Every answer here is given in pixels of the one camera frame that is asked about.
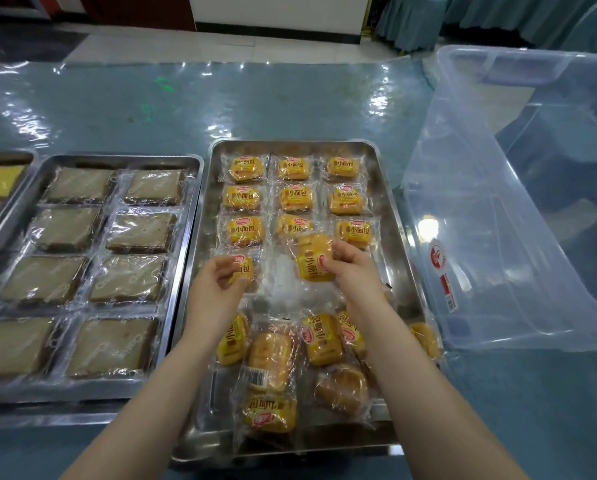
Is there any person's left hand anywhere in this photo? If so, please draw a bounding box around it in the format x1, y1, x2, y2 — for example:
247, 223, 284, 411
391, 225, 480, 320
184, 255, 252, 341

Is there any steel tray with brown cakes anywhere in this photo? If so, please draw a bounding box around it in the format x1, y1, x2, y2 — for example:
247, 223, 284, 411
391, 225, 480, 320
0, 153, 205, 406

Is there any group of wrapped brown cakes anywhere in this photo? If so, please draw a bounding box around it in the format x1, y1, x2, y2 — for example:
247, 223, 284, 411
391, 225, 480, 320
0, 165, 188, 383

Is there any blue chair cover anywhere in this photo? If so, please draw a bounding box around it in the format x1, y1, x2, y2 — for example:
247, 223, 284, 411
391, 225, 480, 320
375, 0, 447, 51
443, 0, 597, 51

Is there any white cabinet panel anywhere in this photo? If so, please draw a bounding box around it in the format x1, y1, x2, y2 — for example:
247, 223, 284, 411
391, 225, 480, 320
187, 0, 373, 45

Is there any small yellow bread packet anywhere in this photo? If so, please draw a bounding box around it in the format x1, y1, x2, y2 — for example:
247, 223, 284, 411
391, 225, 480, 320
295, 233, 340, 285
214, 248, 264, 294

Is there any steel tray with yellow cakes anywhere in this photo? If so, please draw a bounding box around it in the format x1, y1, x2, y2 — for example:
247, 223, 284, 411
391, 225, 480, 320
0, 149, 40, 256

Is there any wrapped yellow cake slice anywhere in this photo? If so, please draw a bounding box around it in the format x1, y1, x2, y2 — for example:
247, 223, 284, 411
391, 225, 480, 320
0, 165, 29, 198

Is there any steel tray with bread packets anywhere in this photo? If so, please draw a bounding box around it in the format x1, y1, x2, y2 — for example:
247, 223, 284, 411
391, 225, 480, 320
170, 139, 448, 464

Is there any group of yellow bread packets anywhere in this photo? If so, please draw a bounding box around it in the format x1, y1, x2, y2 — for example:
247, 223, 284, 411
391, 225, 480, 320
213, 152, 444, 446

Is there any person's right hand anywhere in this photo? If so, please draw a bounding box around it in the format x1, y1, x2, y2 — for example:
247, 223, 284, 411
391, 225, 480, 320
320, 240, 391, 316

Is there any clear plastic storage bin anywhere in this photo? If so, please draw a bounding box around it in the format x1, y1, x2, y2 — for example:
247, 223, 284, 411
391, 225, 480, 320
400, 44, 597, 353

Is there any person's left forearm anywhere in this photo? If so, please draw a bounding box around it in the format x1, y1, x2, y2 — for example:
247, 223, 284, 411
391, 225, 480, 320
60, 315, 240, 480

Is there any person's right forearm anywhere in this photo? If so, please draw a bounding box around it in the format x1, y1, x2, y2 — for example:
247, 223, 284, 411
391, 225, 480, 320
346, 294, 530, 480

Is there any blue tablecloth with clear cover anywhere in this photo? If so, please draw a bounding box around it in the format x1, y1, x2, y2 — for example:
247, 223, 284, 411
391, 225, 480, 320
0, 59, 597, 480

